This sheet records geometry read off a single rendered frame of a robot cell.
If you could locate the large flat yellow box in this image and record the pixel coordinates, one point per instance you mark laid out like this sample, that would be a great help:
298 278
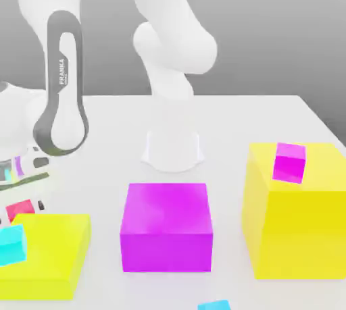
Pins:
54 248

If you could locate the small magenta cube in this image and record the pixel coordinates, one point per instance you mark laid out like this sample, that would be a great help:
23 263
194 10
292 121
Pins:
289 165

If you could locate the small red cube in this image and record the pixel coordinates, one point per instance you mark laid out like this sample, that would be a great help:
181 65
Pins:
20 207

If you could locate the large tall yellow box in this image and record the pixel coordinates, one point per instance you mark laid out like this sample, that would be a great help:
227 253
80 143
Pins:
302 234

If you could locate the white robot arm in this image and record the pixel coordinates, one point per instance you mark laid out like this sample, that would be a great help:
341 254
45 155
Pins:
170 45

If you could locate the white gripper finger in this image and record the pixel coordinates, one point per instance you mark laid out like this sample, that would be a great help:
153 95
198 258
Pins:
40 205

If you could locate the large magenta box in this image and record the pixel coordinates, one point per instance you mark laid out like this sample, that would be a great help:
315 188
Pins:
166 229

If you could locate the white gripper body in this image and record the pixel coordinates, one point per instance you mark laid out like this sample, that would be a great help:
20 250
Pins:
29 189

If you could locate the small cyan cube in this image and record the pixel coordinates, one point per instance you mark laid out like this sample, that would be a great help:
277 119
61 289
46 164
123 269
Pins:
215 305
10 246

